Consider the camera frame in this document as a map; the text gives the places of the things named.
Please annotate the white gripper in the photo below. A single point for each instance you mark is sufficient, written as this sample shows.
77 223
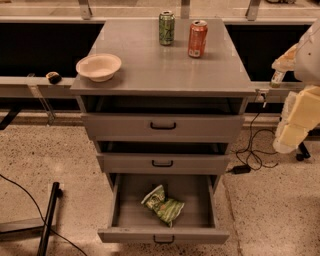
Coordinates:
309 60

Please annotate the green jalapeno chip bag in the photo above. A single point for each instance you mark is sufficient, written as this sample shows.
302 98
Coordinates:
166 209

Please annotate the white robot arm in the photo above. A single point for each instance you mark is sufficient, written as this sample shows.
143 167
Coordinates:
307 59

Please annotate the grey drawer cabinet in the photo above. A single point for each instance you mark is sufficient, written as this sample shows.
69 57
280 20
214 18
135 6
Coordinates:
156 79

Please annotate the grey middle drawer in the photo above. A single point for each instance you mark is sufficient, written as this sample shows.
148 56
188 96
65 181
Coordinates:
163 163

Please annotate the grey drawer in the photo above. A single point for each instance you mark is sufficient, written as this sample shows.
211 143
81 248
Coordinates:
163 127
163 163
131 222

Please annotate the grey bottom drawer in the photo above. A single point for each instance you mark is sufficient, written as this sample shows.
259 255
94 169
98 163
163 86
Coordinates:
131 222

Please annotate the grey top drawer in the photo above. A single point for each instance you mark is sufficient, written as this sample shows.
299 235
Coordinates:
163 127

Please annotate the black caster leg right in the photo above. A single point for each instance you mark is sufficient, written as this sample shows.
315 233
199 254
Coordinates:
302 152

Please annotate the clear plastic bottle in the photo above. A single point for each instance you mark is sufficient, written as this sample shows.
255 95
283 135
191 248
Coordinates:
277 79

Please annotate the black power adapter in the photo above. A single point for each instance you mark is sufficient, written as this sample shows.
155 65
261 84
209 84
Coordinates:
240 169

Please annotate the orange soda can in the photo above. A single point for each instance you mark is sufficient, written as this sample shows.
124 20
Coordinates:
197 38

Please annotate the green soda can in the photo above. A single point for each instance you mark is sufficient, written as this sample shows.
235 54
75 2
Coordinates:
166 27

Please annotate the white paper bowl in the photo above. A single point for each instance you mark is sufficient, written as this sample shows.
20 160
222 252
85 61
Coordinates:
99 67

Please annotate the small black yellow object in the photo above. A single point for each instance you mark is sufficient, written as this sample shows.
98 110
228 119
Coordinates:
53 77

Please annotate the black metal floor stand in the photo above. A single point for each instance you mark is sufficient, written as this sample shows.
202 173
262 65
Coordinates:
35 227

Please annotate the white wall outlet plug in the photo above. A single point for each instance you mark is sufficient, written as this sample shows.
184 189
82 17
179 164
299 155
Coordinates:
261 95

